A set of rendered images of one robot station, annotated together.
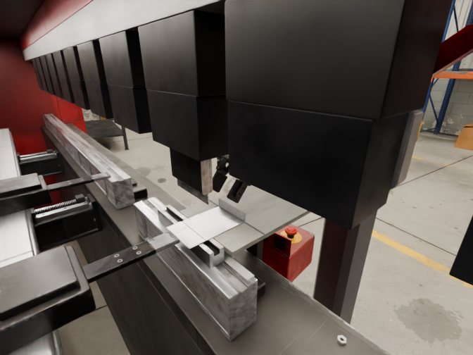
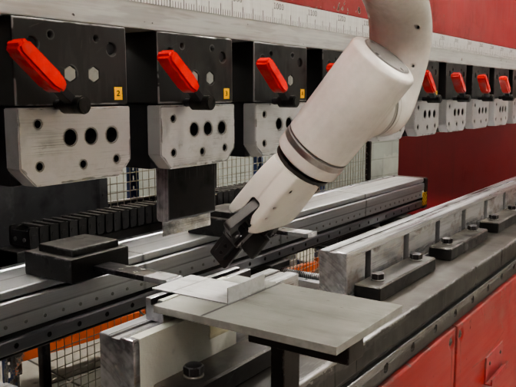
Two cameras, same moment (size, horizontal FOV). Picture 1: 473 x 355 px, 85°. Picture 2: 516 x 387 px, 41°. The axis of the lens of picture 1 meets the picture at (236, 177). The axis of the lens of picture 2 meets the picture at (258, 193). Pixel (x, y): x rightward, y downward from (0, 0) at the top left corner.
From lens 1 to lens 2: 0.89 m
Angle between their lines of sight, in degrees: 73
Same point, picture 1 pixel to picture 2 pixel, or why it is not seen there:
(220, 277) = (131, 325)
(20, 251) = (140, 251)
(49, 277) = (74, 244)
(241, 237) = (186, 305)
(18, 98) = (505, 139)
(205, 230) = (193, 289)
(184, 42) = not seen: hidden behind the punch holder
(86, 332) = not seen: outside the picture
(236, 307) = (107, 355)
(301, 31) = not seen: hidden behind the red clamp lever
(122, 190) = (330, 269)
